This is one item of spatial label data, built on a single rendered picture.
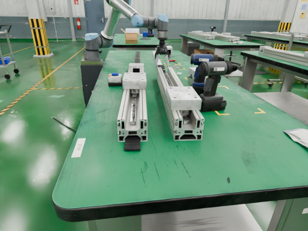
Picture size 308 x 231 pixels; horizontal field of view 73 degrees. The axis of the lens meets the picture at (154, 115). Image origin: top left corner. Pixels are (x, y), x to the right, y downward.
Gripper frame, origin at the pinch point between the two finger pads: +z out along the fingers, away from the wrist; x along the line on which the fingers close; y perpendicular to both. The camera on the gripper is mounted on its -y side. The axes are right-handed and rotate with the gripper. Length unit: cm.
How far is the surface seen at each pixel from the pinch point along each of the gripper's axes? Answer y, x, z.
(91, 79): 30, 61, 18
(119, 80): -34.6, 28.9, 2.0
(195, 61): -51, -12, -13
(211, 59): -53, -20, -14
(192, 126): -97, -1, 1
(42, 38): 548, 319, 27
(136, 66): -18.6, 18.8, -3.1
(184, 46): 434, -103, 36
